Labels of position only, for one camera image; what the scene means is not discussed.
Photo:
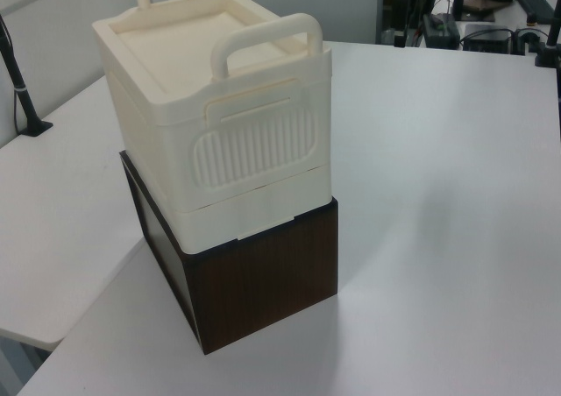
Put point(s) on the cream plastic storage cabinet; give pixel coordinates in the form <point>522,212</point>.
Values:
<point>245,150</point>

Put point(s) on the black green power strip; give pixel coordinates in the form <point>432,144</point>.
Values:
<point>442,30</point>

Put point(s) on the brown wooden board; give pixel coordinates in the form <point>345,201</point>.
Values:
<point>480,8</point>

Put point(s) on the black electronics box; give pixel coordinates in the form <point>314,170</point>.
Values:
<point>486,39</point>

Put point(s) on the black keyboard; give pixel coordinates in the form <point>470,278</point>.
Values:
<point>535,4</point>

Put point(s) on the dark brown wooden box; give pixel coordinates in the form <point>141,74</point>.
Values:
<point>267,282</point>

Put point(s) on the black clamp mount pole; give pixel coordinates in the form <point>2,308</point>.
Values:
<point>550,41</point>

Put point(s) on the black clamped camera pole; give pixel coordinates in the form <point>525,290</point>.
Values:
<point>19,89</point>

